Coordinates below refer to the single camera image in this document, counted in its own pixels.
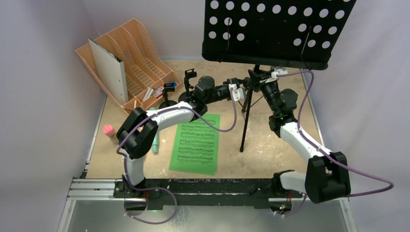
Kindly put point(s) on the green capped marker middle slot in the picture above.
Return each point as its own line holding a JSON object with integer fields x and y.
{"x": 146, "y": 92}

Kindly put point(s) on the green capped marker slot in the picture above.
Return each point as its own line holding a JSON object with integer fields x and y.
{"x": 146, "y": 92}
{"x": 127, "y": 108}

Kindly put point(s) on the red white staples box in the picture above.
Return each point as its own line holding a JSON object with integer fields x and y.
{"x": 157, "y": 93}

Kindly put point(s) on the black tripod music stand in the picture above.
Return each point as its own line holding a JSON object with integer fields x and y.
{"x": 283, "y": 33}

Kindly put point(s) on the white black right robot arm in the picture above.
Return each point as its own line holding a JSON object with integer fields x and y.
{"x": 326, "y": 177}

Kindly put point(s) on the mint green toy microphone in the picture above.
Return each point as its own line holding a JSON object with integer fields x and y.
{"x": 155, "y": 144}

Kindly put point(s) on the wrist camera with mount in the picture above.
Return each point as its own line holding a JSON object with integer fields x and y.
{"x": 237, "y": 93}
{"x": 277, "y": 72}

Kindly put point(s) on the grey binder folder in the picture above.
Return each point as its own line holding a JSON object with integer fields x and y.
{"x": 111, "y": 72}

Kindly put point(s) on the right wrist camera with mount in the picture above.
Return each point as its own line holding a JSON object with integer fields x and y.
{"x": 277, "y": 72}

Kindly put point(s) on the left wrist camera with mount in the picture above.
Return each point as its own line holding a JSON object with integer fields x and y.
{"x": 237, "y": 93}

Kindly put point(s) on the orange plastic file organizer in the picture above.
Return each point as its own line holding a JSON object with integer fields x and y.
{"x": 143, "y": 68}

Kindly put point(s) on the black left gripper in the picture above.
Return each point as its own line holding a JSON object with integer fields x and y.
{"x": 232, "y": 81}

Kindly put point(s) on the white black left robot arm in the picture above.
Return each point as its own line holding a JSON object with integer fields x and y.
{"x": 137, "y": 133}

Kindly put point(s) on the green capped marker front slot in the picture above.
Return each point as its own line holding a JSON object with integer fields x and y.
{"x": 127, "y": 108}

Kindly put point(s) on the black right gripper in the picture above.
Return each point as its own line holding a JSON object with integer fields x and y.
{"x": 260, "y": 79}

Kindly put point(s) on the black mic stand with green mic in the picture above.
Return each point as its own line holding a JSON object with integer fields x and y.
{"x": 189, "y": 74}

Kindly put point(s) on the black mic stand for pink mic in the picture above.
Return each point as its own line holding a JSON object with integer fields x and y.
{"x": 165, "y": 94}

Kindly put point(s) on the pink capped bottle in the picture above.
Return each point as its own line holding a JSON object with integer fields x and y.
{"x": 110, "y": 132}

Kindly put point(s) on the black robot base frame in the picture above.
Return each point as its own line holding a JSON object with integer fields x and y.
{"x": 262, "y": 193}

